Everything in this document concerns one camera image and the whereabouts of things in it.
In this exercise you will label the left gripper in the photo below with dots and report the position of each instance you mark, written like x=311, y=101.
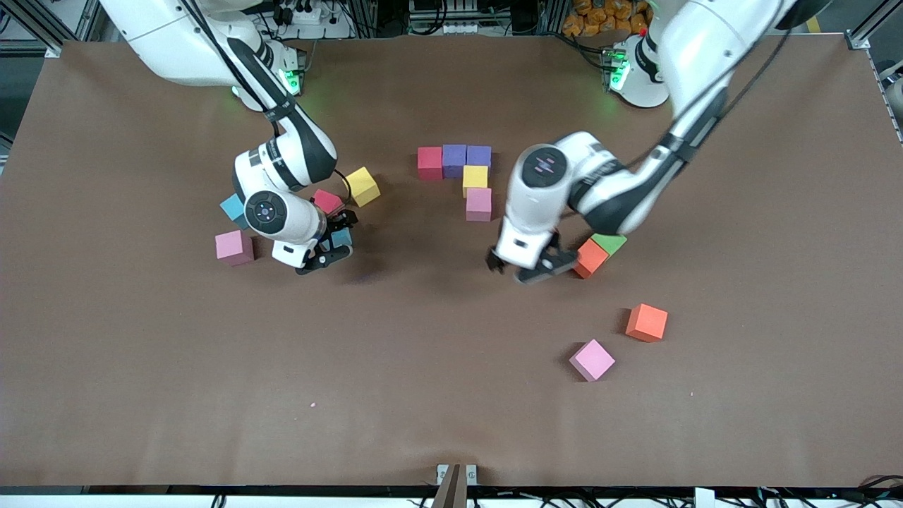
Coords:
x=549, y=248

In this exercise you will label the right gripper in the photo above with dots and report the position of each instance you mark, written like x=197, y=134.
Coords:
x=338, y=224

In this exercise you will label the blue foam cube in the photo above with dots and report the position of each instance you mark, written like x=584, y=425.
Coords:
x=231, y=207
x=343, y=238

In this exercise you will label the pink foam cube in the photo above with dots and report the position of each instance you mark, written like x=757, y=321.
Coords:
x=234, y=248
x=592, y=360
x=478, y=206

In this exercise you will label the yellow foam cube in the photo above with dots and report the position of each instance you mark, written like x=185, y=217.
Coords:
x=475, y=176
x=361, y=186

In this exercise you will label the purple foam cube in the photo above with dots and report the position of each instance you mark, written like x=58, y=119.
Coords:
x=479, y=155
x=454, y=161

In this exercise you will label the red foam cube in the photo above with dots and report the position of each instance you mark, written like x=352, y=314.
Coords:
x=430, y=162
x=329, y=202

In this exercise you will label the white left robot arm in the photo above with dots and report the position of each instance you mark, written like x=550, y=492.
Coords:
x=705, y=49

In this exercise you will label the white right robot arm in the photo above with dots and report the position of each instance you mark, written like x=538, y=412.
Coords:
x=183, y=42

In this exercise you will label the orange foam cube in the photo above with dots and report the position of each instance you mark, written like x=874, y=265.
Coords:
x=646, y=322
x=591, y=258

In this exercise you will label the green foam cube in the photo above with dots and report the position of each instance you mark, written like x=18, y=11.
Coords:
x=610, y=244

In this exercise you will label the brown table cover sheet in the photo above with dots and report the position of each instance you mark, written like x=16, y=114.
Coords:
x=451, y=353

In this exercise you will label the bag of oranges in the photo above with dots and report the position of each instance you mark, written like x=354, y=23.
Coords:
x=600, y=17

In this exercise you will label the small metal bracket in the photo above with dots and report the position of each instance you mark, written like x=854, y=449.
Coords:
x=443, y=471

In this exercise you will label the brown camera pole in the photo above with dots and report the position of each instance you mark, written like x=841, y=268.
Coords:
x=451, y=494

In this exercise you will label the metal table edge rail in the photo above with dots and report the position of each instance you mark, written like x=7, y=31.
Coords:
x=887, y=99

